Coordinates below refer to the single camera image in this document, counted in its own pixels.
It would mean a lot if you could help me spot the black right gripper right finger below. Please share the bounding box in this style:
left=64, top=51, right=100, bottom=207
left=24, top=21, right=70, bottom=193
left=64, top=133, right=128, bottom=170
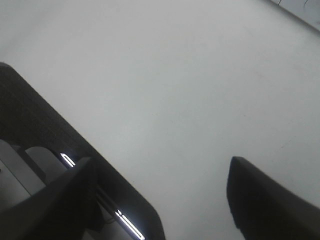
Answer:
left=226, top=156, right=320, bottom=240

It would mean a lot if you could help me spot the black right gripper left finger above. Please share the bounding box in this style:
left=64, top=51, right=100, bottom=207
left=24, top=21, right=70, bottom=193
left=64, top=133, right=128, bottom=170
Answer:
left=0, top=157, right=97, bottom=240

